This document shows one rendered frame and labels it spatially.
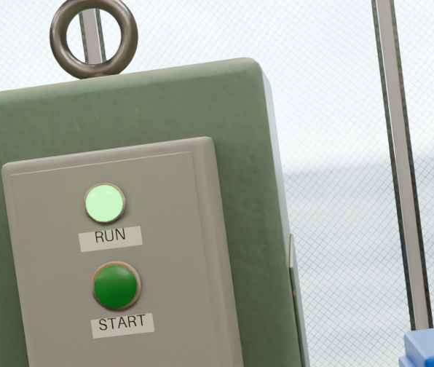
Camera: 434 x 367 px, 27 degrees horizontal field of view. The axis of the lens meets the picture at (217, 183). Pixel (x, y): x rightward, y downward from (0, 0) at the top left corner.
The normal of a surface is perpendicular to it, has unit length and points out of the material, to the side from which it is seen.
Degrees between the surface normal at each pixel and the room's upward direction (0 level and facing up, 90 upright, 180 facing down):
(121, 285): 90
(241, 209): 90
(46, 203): 90
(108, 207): 92
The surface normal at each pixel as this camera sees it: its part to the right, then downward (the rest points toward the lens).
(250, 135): -0.08, 0.07
